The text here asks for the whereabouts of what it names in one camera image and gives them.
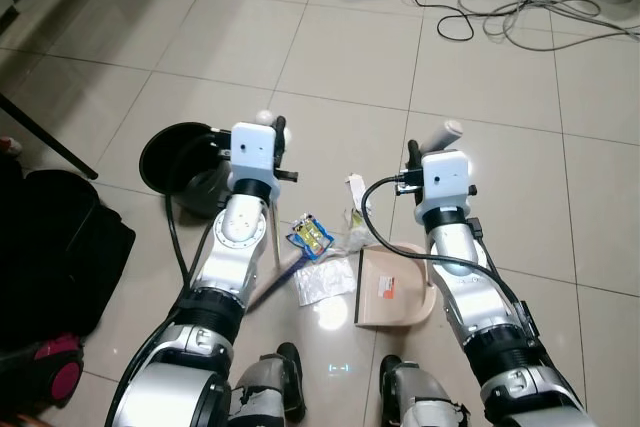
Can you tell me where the robot leg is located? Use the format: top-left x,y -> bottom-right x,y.
228,342 -> 307,427
379,354 -> 469,427

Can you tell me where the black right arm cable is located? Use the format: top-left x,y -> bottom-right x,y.
360,174 -> 537,348

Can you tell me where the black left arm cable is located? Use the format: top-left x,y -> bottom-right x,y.
163,129 -> 233,293

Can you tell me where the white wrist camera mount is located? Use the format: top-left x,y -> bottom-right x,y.
415,151 -> 477,227
228,123 -> 282,199

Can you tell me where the clear plastic bag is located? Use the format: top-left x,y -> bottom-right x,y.
294,256 -> 359,307

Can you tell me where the robot left leg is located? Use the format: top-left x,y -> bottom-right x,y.
228,342 -> 307,427

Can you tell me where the purple broom with metal stick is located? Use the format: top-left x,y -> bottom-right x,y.
245,110 -> 307,311

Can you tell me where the grey floor cable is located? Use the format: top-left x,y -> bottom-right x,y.
488,0 -> 640,54

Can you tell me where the robot right leg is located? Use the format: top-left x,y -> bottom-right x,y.
379,354 -> 469,427

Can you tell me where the beige plastic dustpan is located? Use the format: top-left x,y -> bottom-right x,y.
354,120 -> 464,329

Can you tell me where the black slanted furniture leg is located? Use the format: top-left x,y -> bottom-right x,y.
0,92 -> 99,180

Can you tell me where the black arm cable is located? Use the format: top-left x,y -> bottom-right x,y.
163,129 -> 233,293
360,174 -> 537,348

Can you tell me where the black fabric bag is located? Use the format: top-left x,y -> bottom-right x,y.
0,159 -> 137,340

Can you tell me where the red black vacuum cleaner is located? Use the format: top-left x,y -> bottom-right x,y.
0,335 -> 86,422

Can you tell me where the white paper strip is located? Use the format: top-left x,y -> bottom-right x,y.
345,174 -> 374,214

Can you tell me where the black round trash bin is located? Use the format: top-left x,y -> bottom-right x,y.
139,121 -> 239,220

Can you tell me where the crumpled clear wrapper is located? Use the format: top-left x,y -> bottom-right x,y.
341,208 -> 377,254

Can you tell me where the blue yellow snack wrapper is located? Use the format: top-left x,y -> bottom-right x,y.
286,213 -> 335,255

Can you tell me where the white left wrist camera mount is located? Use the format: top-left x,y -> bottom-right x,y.
228,123 -> 282,199

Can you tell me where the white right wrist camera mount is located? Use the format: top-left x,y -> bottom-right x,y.
415,151 -> 477,227

